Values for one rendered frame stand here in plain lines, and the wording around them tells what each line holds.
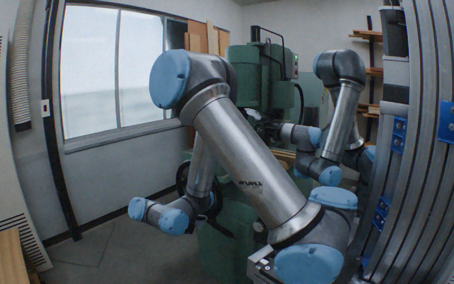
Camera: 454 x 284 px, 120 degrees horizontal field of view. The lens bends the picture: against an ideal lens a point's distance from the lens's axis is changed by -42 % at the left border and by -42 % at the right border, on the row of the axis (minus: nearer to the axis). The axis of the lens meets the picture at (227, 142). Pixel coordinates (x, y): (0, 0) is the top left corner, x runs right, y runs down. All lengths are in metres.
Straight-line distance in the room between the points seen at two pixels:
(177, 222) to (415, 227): 0.64
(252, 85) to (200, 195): 0.64
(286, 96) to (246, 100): 0.25
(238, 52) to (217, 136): 0.77
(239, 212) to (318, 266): 0.84
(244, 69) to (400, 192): 0.86
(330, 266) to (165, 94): 0.40
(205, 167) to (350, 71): 0.54
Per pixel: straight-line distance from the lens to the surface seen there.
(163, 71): 0.43
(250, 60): 1.11
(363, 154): 0.98
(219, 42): 3.16
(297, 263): 0.38
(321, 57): 0.88
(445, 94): 0.58
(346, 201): 0.48
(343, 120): 0.74
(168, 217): 0.61
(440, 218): 0.65
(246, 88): 1.10
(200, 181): 0.64
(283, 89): 1.25
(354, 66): 0.77
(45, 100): 1.86
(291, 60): 1.35
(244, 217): 1.16
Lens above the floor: 1.26
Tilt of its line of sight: 14 degrees down
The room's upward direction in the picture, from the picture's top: straight up
